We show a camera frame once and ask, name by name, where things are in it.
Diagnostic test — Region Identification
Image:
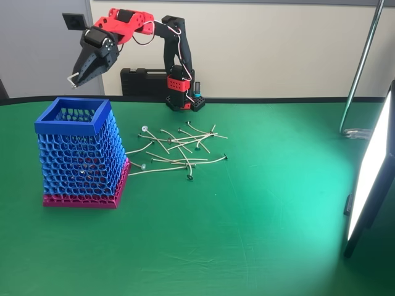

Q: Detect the blue and magenta mesh basket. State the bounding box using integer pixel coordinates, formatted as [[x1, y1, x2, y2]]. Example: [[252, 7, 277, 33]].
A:
[[33, 97, 133, 210]]

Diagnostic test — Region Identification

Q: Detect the black plastic tool case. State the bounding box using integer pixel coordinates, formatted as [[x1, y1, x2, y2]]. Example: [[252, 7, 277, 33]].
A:
[[120, 67, 170, 97]]

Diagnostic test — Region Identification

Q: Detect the green cloth with black rim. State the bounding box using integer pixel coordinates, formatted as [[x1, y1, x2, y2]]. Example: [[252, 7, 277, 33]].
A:
[[0, 96, 395, 296]]

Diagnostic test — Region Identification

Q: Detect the silver metal stand pole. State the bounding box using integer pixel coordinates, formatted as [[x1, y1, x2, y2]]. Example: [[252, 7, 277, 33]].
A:
[[338, 0, 386, 141]]

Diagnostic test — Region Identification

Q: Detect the bright LED light panel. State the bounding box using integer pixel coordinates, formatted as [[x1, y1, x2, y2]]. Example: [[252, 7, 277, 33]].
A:
[[343, 79, 395, 259]]

